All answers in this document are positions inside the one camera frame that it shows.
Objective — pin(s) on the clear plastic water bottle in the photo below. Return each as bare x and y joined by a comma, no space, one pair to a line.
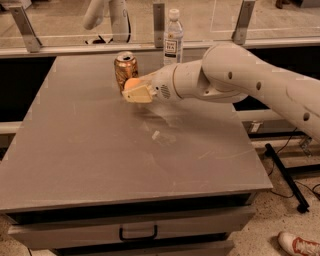
173,39

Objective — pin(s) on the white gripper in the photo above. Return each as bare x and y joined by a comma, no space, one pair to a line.
162,84

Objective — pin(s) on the orange fruit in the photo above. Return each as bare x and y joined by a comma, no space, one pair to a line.
130,83

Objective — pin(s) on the lower grey drawer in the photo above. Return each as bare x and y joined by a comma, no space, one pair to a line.
218,248

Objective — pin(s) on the grey drawer with black handle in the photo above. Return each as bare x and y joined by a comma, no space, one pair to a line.
111,230

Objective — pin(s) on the white and red sneaker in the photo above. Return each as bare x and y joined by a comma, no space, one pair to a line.
297,246

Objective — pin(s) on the left metal railing bracket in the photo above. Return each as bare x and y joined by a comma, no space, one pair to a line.
31,41

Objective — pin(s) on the middle metal railing bracket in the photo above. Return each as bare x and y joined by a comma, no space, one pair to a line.
158,23

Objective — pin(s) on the black floor stand leg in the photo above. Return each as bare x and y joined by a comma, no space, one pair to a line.
303,204

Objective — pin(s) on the crushed orange soda can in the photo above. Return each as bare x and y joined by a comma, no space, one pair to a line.
126,67

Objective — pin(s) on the metal railing bracket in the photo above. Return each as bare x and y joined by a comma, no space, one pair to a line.
31,41
158,23
240,33

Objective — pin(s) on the right metal railing bracket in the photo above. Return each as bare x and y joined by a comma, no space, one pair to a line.
240,33

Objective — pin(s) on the white robot arm behind glass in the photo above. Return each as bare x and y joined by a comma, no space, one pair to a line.
118,14

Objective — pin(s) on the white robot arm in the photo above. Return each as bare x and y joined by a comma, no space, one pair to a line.
228,73

